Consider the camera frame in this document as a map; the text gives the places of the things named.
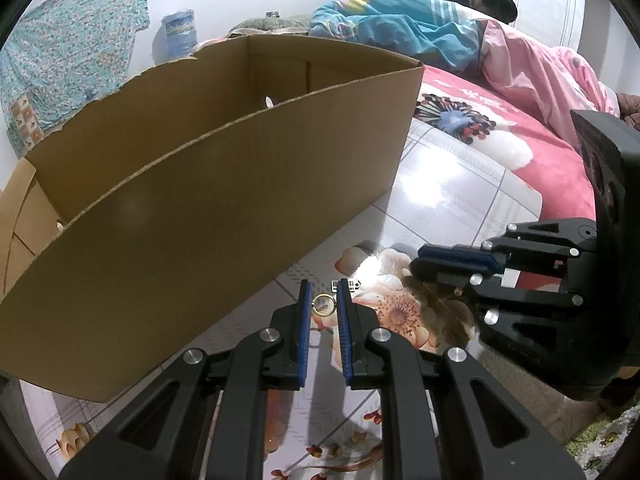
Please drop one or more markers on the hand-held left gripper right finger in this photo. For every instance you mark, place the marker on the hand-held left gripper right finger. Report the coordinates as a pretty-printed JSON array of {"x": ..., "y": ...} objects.
[{"x": 344, "y": 340}]

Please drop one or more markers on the brown cardboard box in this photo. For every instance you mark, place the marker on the brown cardboard box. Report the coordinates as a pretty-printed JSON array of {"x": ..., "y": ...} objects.
[{"x": 175, "y": 260}]

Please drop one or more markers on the blue water bottle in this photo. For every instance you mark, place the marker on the blue water bottle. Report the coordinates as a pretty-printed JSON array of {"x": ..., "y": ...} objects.
[{"x": 179, "y": 35}]

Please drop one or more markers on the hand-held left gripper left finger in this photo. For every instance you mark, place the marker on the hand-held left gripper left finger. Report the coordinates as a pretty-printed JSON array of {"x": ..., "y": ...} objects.
[{"x": 304, "y": 340}]

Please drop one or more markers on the olive grey cushion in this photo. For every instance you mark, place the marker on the olive grey cushion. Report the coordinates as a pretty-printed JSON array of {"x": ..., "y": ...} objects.
[{"x": 270, "y": 24}]

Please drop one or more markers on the pink floral blanket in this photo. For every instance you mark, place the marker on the pink floral blanket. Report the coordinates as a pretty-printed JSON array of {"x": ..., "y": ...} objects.
[{"x": 550, "y": 175}]

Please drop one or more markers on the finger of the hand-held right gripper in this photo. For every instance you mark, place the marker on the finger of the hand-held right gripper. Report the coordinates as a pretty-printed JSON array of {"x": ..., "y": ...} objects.
[
  {"x": 460, "y": 256},
  {"x": 530, "y": 310}
]

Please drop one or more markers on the turquoise patterned hanging cloth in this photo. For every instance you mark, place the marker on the turquoise patterned hanging cloth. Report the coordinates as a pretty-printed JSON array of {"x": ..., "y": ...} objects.
[{"x": 65, "y": 45}]

